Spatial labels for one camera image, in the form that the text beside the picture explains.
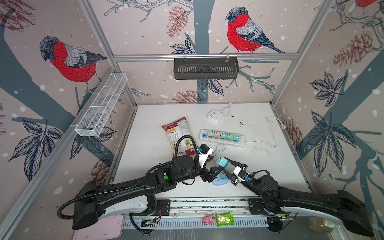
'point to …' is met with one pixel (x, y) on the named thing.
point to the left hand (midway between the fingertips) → (218, 165)
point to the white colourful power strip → (203, 135)
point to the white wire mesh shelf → (94, 119)
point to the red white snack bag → (174, 130)
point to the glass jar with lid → (320, 224)
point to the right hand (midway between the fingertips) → (222, 163)
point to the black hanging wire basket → (205, 68)
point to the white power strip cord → (283, 126)
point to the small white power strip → (215, 115)
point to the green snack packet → (225, 219)
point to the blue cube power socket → (223, 175)
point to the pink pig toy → (208, 219)
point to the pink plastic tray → (108, 227)
